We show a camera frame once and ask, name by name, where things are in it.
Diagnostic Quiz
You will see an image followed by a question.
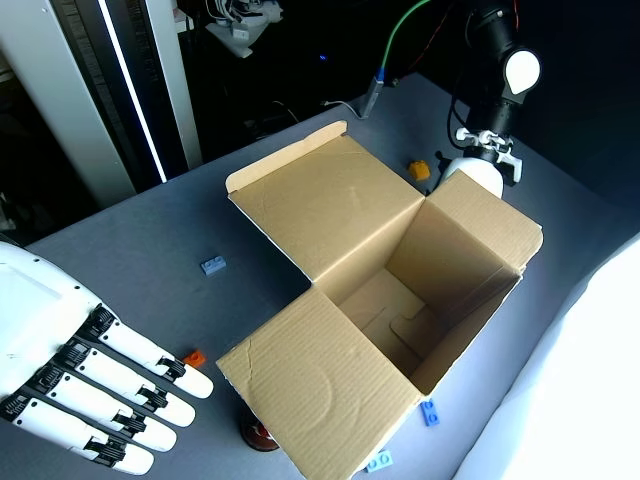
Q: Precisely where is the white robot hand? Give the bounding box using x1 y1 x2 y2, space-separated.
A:
0 240 215 476
438 156 505 200

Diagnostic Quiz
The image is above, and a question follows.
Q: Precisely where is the cardboard box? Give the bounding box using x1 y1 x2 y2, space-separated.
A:
215 119 545 480

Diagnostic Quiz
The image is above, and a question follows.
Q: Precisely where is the chocolate toy cake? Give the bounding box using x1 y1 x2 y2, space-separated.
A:
238 408 280 453

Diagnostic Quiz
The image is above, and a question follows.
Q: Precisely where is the grey table cloth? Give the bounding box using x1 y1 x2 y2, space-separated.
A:
24 72 634 480

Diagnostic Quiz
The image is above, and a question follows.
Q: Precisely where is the white sheet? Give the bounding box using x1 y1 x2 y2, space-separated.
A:
449 239 640 480

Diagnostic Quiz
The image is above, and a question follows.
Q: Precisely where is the white equipment rack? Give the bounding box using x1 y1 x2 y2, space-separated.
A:
0 0 204 211

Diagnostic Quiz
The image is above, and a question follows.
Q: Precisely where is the white light strip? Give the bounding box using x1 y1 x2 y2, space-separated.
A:
97 0 169 184

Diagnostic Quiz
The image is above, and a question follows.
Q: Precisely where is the white plastic housing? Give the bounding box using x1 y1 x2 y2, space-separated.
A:
204 0 285 60

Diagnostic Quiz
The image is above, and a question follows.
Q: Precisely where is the light blue toy brick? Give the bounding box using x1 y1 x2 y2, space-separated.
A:
364 449 395 474

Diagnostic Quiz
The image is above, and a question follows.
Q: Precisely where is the grey cable adapter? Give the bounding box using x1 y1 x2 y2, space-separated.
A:
360 72 389 120

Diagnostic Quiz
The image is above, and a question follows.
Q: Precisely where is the thin white cable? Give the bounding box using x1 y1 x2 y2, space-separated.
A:
323 99 364 119

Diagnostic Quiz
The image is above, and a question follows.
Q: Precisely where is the green cable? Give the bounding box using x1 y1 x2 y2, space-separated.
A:
380 0 432 76

